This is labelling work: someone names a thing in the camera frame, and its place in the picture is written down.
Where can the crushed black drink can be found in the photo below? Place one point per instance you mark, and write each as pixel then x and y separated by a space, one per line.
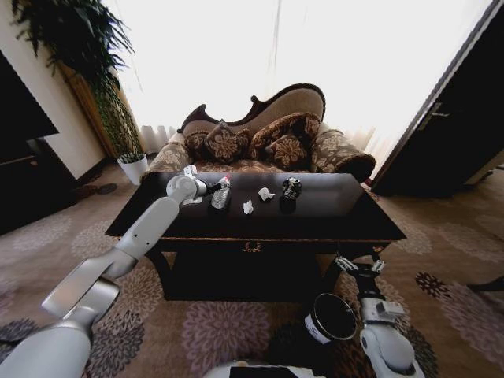
pixel 291 189

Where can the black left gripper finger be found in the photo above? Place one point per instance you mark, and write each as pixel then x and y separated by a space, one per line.
pixel 217 186

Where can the crumpled white paper ball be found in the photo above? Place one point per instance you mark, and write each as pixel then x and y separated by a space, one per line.
pixel 266 193

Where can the white robot front shell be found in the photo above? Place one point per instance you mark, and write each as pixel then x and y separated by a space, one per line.
pixel 218 370

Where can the small crumpled white tissue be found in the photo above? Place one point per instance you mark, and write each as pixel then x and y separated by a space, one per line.
pixel 247 207

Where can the brown floral chaise sofa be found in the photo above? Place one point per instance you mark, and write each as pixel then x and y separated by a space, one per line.
pixel 338 153

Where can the white printed wrapper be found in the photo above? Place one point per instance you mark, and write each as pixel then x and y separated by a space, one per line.
pixel 191 171

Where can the dark wooden table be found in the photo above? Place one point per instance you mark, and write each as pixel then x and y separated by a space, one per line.
pixel 275 228

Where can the small dark floral cushion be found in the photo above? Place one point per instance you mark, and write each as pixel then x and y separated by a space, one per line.
pixel 194 146

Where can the dark wooden cabinet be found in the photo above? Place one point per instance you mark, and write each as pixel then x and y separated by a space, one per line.
pixel 23 165

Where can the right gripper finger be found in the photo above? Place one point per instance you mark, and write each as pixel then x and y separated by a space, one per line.
pixel 345 264
pixel 377 267

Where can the black round trash bin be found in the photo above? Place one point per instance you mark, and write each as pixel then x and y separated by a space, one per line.
pixel 330 319

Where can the white sheer curtain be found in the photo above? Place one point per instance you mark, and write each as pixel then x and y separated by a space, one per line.
pixel 244 59

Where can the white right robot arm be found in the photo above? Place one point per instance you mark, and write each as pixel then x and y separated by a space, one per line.
pixel 384 346

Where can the dark wooden door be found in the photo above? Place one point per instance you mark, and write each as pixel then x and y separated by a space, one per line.
pixel 453 130

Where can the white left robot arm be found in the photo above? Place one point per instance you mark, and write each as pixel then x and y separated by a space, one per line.
pixel 145 228

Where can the large square floral cushion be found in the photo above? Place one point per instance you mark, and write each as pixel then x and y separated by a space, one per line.
pixel 227 143

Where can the tall green trellis plant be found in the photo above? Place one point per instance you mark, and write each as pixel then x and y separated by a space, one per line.
pixel 118 122

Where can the dark round floor disc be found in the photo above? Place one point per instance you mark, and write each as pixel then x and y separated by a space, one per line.
pixel 104 188

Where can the long brown bolster cushion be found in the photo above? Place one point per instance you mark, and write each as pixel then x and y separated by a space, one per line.
pixel 281 125

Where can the large hanging green plant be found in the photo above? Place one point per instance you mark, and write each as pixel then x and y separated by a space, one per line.
pixel 75 35

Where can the dark furniture leg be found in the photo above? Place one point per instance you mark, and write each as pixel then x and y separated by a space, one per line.
pixel 488 284

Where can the small plant in white pot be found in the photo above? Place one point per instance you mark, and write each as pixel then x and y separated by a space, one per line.
pixel 133 167

